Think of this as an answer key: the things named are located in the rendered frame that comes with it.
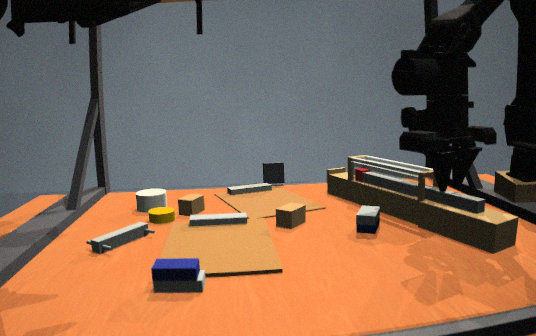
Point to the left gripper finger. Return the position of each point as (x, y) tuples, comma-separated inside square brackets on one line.
[(442, 167), (462, 162)]

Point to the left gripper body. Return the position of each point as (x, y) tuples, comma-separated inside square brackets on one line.
[(450, 121)]

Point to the grey cylinder with white top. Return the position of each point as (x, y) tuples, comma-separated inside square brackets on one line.
[(150, 198)]

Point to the yellow short cylinder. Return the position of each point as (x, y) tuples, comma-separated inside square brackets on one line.
[(161, 215)]

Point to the small brown wooden block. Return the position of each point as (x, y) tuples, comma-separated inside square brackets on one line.
[(191, 204), (290, 215)]

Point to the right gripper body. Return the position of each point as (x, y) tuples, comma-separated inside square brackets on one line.
[(87, 10)]

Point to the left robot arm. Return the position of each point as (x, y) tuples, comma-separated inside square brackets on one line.
[(423, 73)]

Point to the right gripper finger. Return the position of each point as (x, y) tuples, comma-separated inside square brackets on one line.
[(135, 5), (103, 19)]

